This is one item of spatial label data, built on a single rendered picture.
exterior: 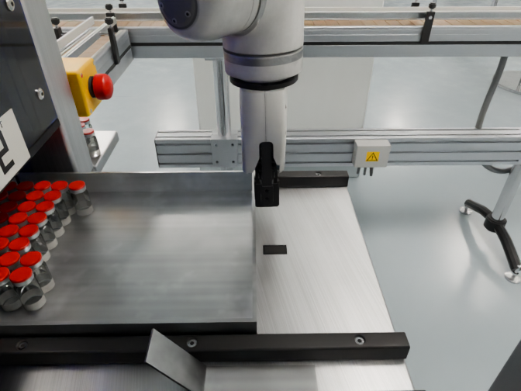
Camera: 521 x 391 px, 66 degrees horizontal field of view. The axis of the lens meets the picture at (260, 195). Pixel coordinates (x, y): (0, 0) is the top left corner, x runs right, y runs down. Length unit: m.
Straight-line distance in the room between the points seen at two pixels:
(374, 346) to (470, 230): 1.73
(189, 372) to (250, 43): 0.30
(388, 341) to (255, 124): 0.25
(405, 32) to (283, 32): 0.99
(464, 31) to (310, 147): 0.59
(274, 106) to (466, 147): 1.29
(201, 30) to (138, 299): 0.28
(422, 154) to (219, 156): 0.75
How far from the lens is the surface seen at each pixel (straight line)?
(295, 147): 1.47
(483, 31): 1.47
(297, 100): 2.03
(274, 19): 0.40
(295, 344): 0.39
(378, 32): 1.35
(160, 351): 0.36
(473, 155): 1.69
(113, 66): 1.17
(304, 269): 0.48
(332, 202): 0.58
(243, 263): 0.48
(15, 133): 0.51
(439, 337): 1.61
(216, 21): 0.34
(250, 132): 0.43
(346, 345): 0.40
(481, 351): 1.64
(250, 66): 0.41
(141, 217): 0.57
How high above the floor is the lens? 1.22
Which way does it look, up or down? 36 degrees down
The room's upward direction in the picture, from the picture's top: straight up
